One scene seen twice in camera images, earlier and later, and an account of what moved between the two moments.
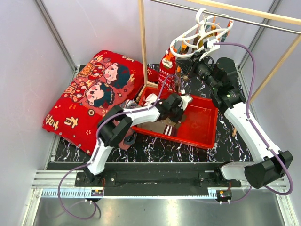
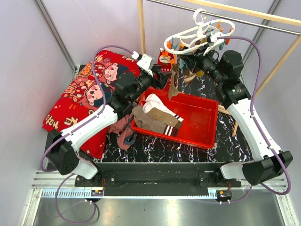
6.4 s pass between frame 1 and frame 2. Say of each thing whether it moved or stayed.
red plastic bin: stayed
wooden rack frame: stayed
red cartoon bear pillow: stayed
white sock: stayed
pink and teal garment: stayed
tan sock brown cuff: moved
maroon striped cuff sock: stayed
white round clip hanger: moved
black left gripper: moved
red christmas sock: moved
